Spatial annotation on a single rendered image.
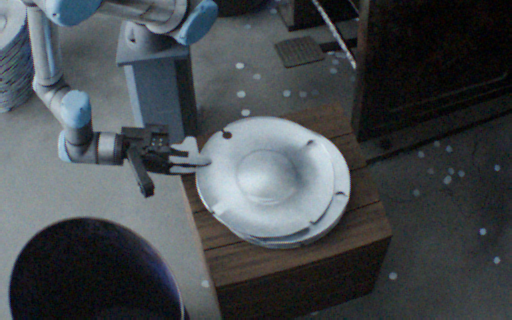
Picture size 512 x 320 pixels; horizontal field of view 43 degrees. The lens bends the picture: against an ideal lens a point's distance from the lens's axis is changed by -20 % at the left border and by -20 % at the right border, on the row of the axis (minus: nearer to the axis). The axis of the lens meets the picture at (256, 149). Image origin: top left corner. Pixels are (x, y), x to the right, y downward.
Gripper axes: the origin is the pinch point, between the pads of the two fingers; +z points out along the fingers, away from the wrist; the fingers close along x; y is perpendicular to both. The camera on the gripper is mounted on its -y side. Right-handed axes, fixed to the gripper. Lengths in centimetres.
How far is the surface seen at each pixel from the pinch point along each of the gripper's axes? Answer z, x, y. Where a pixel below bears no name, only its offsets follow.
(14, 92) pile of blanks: -71, 40, 48
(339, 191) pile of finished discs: 28.2, 1.0, -3.8
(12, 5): -76, 18, 70
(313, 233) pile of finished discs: 22.8, 1.1, -14.2
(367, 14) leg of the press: 34, -18, 32
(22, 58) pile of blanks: -67, 29, 54
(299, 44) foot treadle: 22, 23, 56
